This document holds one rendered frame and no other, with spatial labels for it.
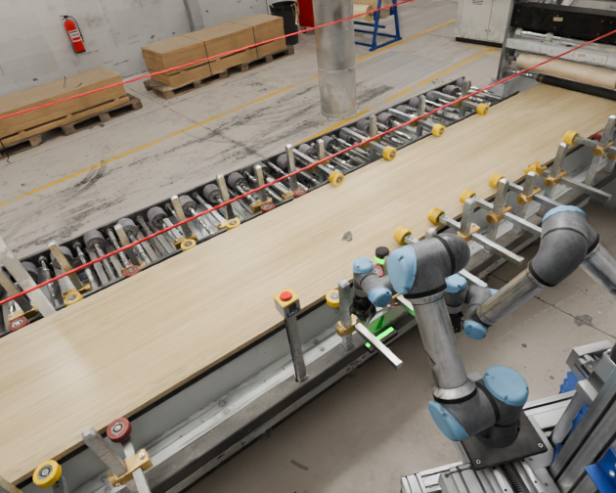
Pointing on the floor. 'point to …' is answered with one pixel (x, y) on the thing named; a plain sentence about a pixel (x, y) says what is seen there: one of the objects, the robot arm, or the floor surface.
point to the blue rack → (379, 32)
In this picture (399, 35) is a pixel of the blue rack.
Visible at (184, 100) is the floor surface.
